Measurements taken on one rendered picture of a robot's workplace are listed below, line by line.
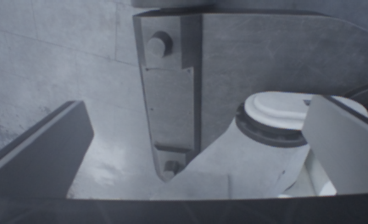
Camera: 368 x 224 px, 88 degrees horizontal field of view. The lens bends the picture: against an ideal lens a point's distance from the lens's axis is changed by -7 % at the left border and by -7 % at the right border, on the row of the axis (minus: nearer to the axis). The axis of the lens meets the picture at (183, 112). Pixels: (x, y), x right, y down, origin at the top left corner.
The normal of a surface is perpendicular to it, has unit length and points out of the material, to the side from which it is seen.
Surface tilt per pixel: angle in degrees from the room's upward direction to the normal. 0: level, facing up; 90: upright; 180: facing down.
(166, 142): 0
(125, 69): 0
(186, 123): 0
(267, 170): 90
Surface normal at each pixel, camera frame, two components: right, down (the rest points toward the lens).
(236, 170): -0.04, -0.85
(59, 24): -0.22, 0.52
